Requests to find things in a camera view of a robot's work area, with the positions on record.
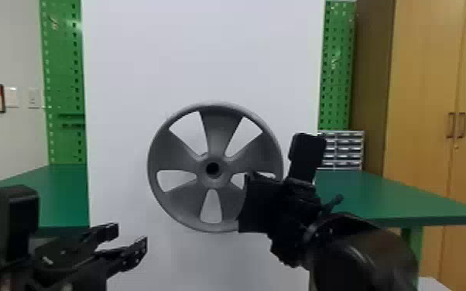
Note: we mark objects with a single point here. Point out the white wall switch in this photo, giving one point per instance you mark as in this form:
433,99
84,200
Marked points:
12,97
34,98

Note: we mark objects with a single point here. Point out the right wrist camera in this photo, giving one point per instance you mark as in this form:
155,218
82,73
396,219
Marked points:
305,156

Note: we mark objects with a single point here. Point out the white drawer cabinet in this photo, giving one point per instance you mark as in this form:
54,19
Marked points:
344,150

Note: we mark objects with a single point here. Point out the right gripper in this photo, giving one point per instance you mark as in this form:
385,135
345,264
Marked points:
294,219

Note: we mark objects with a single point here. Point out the wooden cupboard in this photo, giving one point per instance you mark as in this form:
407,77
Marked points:
428,101

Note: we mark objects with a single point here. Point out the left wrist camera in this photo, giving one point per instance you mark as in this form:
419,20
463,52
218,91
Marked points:
13,219

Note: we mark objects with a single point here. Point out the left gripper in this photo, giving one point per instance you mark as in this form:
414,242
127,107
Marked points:
66,264

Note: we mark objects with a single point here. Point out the white panel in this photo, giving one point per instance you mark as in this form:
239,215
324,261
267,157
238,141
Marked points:
200,53

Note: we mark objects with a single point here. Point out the grey wheel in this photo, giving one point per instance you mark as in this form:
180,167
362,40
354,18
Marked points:
216,126

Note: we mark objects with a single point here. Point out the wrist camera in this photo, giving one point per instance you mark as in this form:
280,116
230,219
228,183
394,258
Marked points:
305,156
13,219

